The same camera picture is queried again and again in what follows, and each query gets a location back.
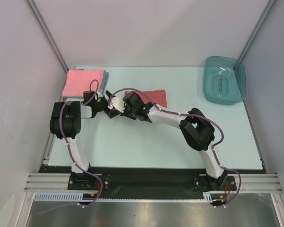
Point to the aluminium front rail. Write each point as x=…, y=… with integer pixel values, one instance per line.
x=251, y=183

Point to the folded grey t shirt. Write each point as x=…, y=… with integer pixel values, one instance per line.
x=105, y=78

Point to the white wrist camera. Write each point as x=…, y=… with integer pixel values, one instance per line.
x=98, y=95
x=116, y=104

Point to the left aluminium corner post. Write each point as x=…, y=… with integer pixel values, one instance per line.
x=46, y=32

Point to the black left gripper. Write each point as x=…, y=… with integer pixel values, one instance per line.
x=110, y=113

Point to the right aluminium corner post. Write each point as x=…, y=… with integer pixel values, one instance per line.
x=259, y=24

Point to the folded pink t shirt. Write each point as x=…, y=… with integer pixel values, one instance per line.
x=69, y=89

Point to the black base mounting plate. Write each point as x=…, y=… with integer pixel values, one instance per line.
x=147, y=180

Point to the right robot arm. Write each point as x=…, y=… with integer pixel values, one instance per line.
x=197, y=130

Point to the aluminium corner post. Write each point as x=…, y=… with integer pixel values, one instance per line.
x=46, y=32
x=259, y=24

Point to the teal plastic basin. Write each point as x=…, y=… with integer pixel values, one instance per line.
x=224, y=80

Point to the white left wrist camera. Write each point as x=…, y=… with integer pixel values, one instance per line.
x=98, y=95

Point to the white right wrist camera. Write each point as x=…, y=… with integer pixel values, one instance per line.
x=116, y=104

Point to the grey slotted cable duct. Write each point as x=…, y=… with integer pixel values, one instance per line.
x=130, y=196

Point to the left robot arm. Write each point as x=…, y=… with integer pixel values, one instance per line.
x=65, y=124

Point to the red t shirt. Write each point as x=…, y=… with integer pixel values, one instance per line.
x=157, y=96

